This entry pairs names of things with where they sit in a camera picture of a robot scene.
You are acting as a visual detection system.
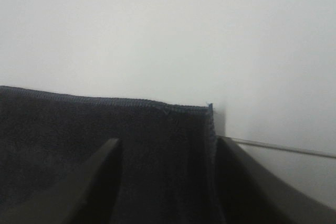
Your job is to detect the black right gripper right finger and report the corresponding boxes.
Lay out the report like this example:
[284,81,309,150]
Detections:
[215,137,335,223]

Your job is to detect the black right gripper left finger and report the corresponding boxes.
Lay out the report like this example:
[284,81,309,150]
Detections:
[1,138,121,223]

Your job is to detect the dark navy towel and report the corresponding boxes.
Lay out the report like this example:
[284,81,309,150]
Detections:
[1,86,225,223]

